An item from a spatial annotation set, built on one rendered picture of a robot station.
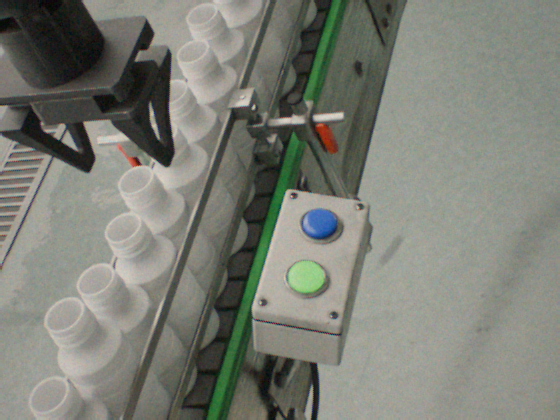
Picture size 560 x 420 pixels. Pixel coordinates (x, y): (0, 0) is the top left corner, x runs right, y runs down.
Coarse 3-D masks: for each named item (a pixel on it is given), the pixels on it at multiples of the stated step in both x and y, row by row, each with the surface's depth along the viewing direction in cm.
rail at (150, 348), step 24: (264, 24) 132; (288, 48) 139; (216, 168) 119; (240, 192) 125; (192, 216) 115; (240, 216) 124; (192, 240) 114; (168, 288) 109; (216, 288) 118; (168, 312) 109; (144, 360) 105; (192, 360) 113; (72, 384) 107
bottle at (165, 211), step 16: (128, 176) 114; (144, 176) 115; (128, 192) 114; (144, 192) 112; (160, 192) 114; (176, 192) 116; (144, 208) 113; (160, 208) 114; (176, 208) 115; (160, 224) 114; (176, 224) 114; (176, 240) 115; (208, 240) 120; (192, 256) 117; (208, 256) 119; (192, 272) 118; (208, 272) 120; (208, 288) 120; (224, 288) 122
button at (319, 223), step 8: (312, 216) 108; (320, 216) 108; (328, 216) 108; (304, 224) 107; (312, 224) 107; (320, 224) 107; (328, 224) 107; (336, 224) 108; (312, 232) 107; (320, 232) 107; (328, 232) 107
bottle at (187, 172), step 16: (176, 128) 116; (176, 144) 116; (192, 144) 121; (176, 160) 117; (192, 160) 118; (208, 160) 119; (160, 176) 118; (176, 176) 117; (192, 176) 117; (192, 192) 118; (224, 192) 122; (192, 208) 120; (208, 208) 120; (224, 208) 122; (208, 224) 121; (224, 224) 122; (240, 224) 125; (224, 240) 123; (240, 240) 125
